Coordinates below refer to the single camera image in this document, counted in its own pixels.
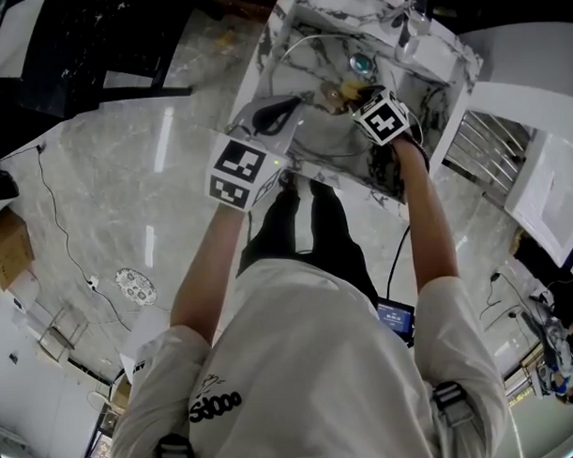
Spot chrome sink faucet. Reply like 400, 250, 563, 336
389, 0, 435, 65

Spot small brown cardboard box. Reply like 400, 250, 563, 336
0, 205, 38, 293

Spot patterned round plate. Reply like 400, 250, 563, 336
114, 267, 158, 310

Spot person's black trousers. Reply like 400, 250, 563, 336
232, 176, 381, 316

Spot white sink table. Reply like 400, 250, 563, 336
500, 127, 573, 272

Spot person's left forearm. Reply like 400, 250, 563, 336
166, 202, 253, 344

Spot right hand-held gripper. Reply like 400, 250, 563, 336
350, 86, 415, 148

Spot white marble sink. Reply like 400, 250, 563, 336
219, 0, 490, 213

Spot black screen device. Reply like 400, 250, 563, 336
375, 298, 418, 349

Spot metal bar rack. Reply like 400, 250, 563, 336
438, 105, 539, 206

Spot person's white t-shirt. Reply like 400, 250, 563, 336
104, 251, 511, 458

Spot black marble sink table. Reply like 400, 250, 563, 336
0, 0, 200, 123

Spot person's right forearm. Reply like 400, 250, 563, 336
387, 134, 461, 295

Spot white rectangular basin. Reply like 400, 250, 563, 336
0, 0, 52, 81

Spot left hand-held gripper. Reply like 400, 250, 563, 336
201, 94, 309, 214

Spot person's shoe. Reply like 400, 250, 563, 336
278, 169, 301, 192

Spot black floor cable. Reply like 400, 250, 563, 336
33, 141, 132, 335

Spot yellow sponge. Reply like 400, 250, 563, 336
339, 77, 372, 104

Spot small metal frame stand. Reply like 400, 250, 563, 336
35, 303, 91, 363

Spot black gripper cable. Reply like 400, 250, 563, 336
383, 224, 415, 304

